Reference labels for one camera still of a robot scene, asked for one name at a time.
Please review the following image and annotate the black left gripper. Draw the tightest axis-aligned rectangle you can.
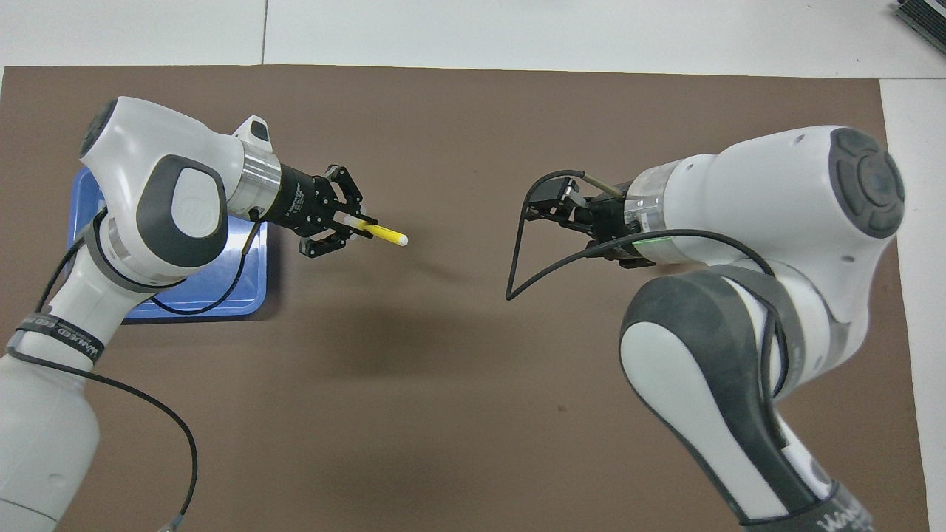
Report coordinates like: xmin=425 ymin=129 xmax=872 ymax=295
xmin=261 ymin=163 xmax=380 ymax=259

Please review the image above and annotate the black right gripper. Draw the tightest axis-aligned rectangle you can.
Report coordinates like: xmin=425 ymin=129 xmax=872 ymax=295
xmin=525 ymin=178 xmax=656 ymax=268

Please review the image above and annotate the yellow pen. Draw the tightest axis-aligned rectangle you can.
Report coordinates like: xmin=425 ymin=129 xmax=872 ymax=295
xmin=336 ymin=212 xmax=409 ymax=248

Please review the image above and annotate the blue plastic tray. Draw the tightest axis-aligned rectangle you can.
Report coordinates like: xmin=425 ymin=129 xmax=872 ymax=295
xmin=68 ymin=166 xmax=268 ymax=320

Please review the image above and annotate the brown table mat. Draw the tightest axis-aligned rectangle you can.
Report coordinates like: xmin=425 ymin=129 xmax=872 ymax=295
xmin=0 ymin=65 xmax=930 ymax=532

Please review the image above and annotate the grey ribbed device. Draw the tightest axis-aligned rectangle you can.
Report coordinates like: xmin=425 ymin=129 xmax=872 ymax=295
xmin=893 ymin=0 xmax=946 ymax=56

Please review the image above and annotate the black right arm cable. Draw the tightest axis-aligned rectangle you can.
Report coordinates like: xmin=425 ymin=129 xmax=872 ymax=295
xmin=506 ymin=170 xmax=792 ymax=400

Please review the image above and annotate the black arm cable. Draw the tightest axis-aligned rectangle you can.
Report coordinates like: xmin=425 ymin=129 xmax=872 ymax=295
xmin=6 ymin=218 xmax=265 ymax=532
xmin=506 ymin=170 xmax=792 ymax=400

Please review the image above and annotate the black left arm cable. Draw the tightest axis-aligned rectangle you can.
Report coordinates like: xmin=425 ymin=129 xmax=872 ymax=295
xmin=6 ymin=218 xmax=265 ymax=532

